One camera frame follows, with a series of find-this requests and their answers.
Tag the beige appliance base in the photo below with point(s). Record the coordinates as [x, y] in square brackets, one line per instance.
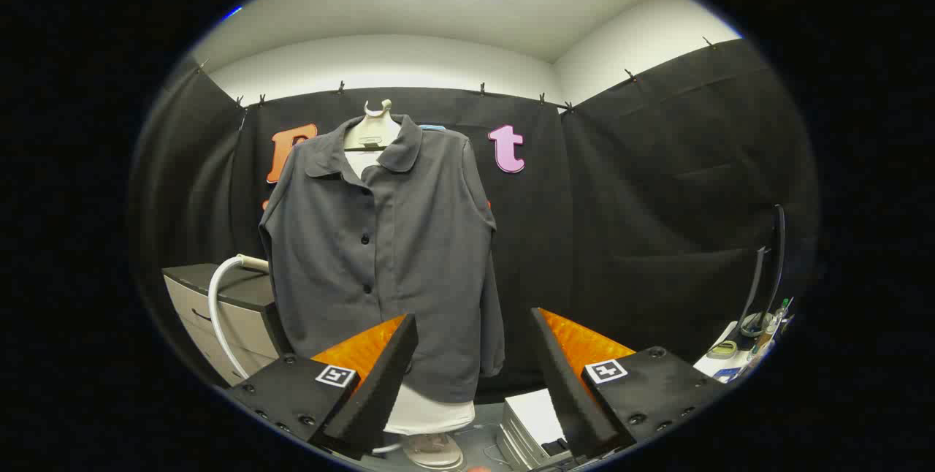
[434, 450]

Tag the white side desk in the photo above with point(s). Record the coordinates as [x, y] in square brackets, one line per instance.
[730, 367]

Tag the black monitor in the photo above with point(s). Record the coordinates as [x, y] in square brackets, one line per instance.
[780, 253]

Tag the grey cabinet with drawers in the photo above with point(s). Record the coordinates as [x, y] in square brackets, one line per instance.
[234, 326]

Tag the narrow ceiling light strip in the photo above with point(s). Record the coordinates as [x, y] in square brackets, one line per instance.
[232, 12]

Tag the black backdrop cloth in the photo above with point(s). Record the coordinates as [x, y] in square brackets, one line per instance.
[643, 223]

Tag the dark grey button shirt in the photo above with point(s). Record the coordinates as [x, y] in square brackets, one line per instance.
[424, 253]

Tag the cream clothes hanger head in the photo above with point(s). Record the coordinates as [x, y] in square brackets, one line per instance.
[371, 128]

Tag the small olive round object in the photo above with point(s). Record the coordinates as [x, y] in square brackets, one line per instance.
[723, 349]

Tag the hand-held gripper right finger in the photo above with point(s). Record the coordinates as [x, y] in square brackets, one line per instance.
[566, 391]

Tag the row of black clips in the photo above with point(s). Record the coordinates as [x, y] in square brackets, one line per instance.
[482, 88]

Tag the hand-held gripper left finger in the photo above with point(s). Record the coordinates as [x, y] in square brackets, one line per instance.
[383, 384]

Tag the white box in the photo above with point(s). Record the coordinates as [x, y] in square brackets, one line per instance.
[537, 417]

